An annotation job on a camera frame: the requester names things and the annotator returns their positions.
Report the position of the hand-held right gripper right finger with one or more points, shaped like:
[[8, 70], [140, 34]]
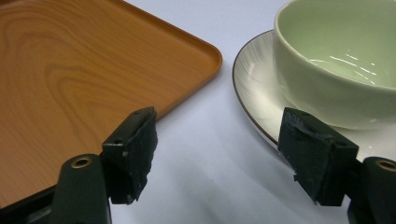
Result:
[[314, 155]]

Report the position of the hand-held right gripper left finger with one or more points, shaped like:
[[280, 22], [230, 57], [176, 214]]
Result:
[[129, 155]]

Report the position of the white plate with dark rim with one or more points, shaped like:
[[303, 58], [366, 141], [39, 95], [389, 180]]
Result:
[[258, 87]]

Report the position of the light green ceramic bowl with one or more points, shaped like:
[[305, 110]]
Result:
[[336, 62]]

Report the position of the wood-grain orange tray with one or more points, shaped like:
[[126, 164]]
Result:
[[77, 87]]

